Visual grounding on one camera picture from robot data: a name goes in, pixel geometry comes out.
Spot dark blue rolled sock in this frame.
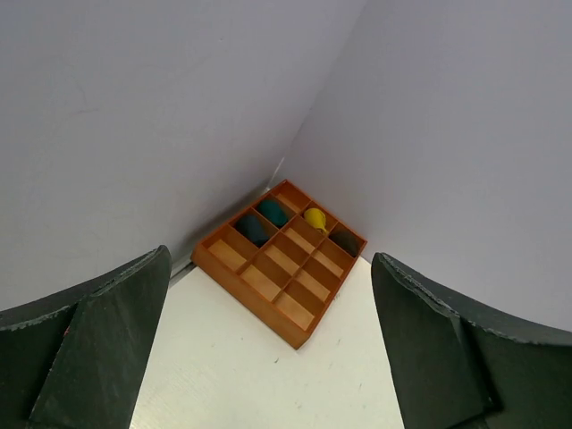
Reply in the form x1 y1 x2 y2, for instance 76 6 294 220
234 214 269 248

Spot yellow rolled sock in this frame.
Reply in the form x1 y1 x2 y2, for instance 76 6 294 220
303 207 328 235

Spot teal rolled sock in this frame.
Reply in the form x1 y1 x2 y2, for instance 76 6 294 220
257 199 289 228

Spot orange wooden compartment tray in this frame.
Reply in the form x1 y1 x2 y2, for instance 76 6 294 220
191 180 367 349

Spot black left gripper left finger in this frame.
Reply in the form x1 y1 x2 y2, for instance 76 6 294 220
1 246 172 428

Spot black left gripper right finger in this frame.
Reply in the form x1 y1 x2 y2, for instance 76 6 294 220
371 253 571 428

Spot dark brown rolled sock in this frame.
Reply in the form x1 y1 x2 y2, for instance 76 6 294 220
329 230 360 257

